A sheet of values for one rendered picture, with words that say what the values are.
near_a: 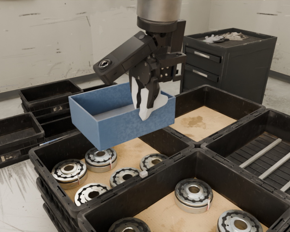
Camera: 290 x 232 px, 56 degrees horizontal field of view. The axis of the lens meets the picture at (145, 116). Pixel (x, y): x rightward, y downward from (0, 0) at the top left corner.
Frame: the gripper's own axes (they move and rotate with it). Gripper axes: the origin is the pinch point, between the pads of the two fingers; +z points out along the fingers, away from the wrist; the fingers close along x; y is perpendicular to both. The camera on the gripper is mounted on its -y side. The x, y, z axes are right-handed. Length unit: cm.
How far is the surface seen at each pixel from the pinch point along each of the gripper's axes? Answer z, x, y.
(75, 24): 78, 289, 84
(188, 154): 19.2, 0.0, 17.4
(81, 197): 27.0, 5.7, -12.3
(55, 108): 79, 125, 10
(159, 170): 19.0, -1.4, 6.5
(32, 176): 48, 39, -20
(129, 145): 32.8, 23.7, 12.0
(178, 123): 33, 27, 37
